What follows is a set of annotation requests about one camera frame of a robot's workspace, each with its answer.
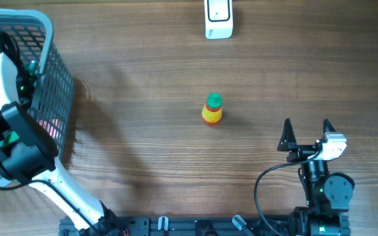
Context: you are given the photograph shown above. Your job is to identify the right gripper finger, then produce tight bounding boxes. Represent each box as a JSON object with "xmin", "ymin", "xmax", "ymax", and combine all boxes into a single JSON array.
[
  {"xmin": 277, "ymin": 118, "xmax": 297, "ymax": 151},
  {"xmin": 323, "ymin": 119, "xmax": 336, "ymax": 134}
]

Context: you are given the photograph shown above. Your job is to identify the green cap sauce bottle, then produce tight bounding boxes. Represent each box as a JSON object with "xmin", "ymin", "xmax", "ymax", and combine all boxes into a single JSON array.
[{"xmin": 201, "ymin": 93, "xmax": 222, "ymax": 126}]

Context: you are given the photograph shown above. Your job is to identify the green 3M gloves packet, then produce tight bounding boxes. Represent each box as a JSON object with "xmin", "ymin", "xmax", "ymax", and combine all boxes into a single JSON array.
[{"xmin": 24, "ymin": 60, "xmax": 39, "ymax": 77}]

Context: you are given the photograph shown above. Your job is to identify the green lid white jar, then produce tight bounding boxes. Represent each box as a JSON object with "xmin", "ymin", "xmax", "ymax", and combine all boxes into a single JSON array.
[{"xmin": 0, "ymin": 131, "xmax": 20, "ymax": 148}]

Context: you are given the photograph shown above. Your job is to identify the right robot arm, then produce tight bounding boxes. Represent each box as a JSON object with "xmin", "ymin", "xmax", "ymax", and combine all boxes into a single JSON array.
[{"xmin": 277, "ymin": 119, "xmax": 355, "ymax": 236}]

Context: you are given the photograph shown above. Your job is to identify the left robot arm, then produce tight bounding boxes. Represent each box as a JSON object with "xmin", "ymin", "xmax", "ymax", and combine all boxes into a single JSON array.
[{"xmin": 0, "ymin": 31, "xmax": 127, "ymax": 235}]

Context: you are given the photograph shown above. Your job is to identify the white barcode scanner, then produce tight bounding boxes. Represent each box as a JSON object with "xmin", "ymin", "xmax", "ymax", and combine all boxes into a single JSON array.
[{"xmin": 204, "ymin": 0, "xmax": 234, "ymax": 40}]

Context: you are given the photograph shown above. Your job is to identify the red packet in basket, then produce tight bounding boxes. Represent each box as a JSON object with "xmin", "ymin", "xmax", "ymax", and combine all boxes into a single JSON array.
[{"xmin": 39, "ymin": 118, "xmax": 61, "ymax": 140}]

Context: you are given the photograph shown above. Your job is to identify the grey plastic mesh basket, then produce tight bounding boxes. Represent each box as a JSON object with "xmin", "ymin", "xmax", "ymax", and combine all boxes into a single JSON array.
[{"xmin": 0, "ymin": 9, "xmax": 74, "ymax": 157}]

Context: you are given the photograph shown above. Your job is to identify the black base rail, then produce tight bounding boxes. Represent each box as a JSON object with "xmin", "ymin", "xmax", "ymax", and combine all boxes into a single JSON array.
[{"xmin": 58, "ymin": 214, "xmax": 352, "ymax": 236}]

